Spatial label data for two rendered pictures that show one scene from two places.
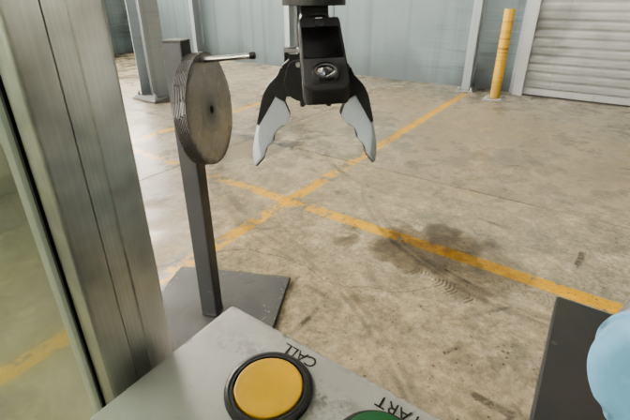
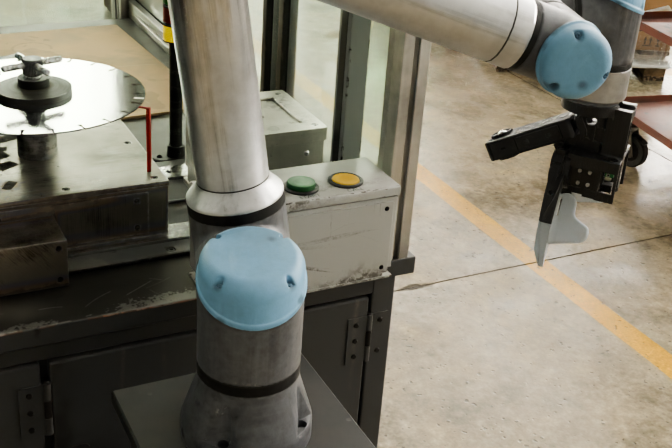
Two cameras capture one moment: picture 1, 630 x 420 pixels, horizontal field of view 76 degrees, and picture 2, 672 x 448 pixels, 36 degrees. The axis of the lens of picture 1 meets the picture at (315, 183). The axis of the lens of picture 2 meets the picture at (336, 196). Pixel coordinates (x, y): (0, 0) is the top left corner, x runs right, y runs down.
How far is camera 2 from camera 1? 1.46 m
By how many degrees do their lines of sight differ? 101
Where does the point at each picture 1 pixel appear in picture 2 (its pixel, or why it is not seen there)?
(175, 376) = (369, 169)
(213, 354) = (373, 176)
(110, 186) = (393, 91)
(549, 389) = (319, 386)
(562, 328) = (356, 435)
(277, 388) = (342, 179)
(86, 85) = (396, 57)
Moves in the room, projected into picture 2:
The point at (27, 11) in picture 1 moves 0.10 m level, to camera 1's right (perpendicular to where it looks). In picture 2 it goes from (393, 32) to (359, 48)
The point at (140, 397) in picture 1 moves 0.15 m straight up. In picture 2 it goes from (365, 163) to (374, 67)
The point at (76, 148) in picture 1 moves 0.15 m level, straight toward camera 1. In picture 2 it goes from (390, 73) to (285, 68)
